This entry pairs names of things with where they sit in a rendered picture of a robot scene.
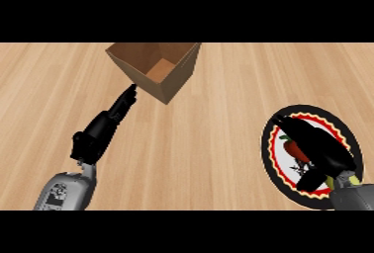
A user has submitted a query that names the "black red patterned plate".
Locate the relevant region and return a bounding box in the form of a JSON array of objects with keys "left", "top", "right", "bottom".
[{"left": 260, "top": 104, "right": 365, "bottom": 211}]

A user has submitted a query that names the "brown cardboard box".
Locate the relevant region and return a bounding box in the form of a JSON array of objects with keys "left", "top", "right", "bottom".
[{"left": 105, "top": 42, "right": 202, "bottom": 106}]

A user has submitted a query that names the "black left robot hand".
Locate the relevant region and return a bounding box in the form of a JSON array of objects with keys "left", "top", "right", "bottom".
[{"left": 68, "top": 83, "right": 139, "bottom": 166}]

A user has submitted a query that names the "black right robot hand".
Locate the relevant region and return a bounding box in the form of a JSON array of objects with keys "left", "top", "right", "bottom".
[{"left": 270, "top": 115, "right": 358, "bottom": 193}]

